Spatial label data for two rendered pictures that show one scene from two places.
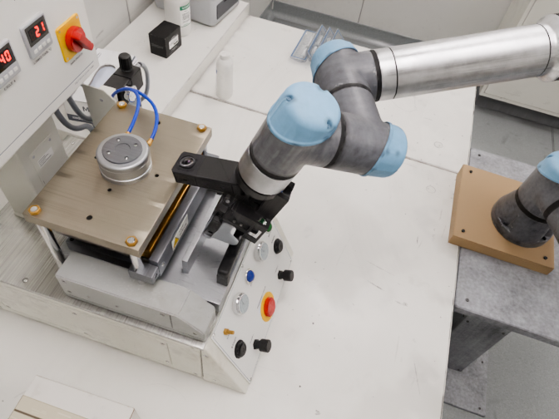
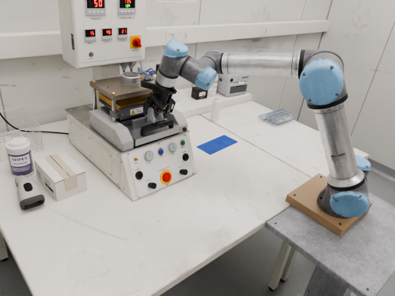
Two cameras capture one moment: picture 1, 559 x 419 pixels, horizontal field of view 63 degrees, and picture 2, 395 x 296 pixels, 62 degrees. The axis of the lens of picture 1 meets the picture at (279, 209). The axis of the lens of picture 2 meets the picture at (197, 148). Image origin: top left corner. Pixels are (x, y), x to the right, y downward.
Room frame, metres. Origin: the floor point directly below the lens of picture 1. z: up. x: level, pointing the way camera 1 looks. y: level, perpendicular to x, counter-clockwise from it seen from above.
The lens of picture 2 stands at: (-0.43, -0.72, 1.58)
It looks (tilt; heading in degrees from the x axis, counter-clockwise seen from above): 30 degrees down; 34
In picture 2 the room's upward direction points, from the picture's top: 7 degrees clockwise
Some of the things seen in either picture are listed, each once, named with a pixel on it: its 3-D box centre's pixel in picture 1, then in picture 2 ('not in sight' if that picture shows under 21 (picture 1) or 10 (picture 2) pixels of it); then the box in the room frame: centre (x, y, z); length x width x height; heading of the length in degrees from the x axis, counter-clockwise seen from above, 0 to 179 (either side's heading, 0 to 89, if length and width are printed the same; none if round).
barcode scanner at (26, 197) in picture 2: not in sight; (24, 187); (0.00, 0.30, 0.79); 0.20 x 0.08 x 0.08; 79
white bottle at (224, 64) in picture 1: (224, 75); (216, 108); (1.12, 0.23, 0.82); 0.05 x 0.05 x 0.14
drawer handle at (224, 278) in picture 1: (237, 243); (157, 127); (0.43, 0.06, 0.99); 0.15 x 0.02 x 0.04; 171
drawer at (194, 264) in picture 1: (165, 226); (137, 118); (0.46, 0.20, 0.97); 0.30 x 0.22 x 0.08; 81
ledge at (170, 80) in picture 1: (157, 57); (193, 100); (1.22, 0.46, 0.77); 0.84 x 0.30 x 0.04; 169
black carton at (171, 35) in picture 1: (165, 39); (199, 92); (1.24, 0.44, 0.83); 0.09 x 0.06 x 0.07; 164
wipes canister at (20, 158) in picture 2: not in sight; (20, 157); (0.07, 0.45, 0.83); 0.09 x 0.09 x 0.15
